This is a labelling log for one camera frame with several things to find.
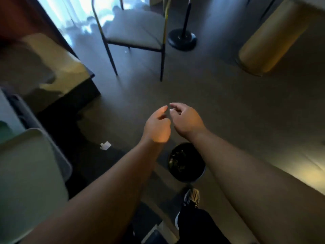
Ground person's left hand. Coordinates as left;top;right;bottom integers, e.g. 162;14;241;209
141;105;172;143

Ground person's right hand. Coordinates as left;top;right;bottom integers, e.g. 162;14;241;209
169;102;208;141

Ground pale yellow tray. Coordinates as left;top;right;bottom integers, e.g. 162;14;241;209
0;128;69;244

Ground green tray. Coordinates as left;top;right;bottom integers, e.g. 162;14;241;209
0;120;16;145

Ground person's left forearm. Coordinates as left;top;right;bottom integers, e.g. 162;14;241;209
20;138;166;244

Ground person's right forearm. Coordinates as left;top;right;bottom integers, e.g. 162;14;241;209
190;129;325;244

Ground black round trash bin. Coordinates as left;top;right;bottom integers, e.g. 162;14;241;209
168;142;206;183

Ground person's dark sneaker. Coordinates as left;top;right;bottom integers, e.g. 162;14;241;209
174;188;201;230

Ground person's dark trousers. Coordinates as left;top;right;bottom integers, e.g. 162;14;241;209
176;205;232;244

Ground black round stand base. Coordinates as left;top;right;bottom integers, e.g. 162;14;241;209
167;0;197;52

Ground white cushioned metal chair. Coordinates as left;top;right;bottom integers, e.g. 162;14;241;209
91;0;173;82

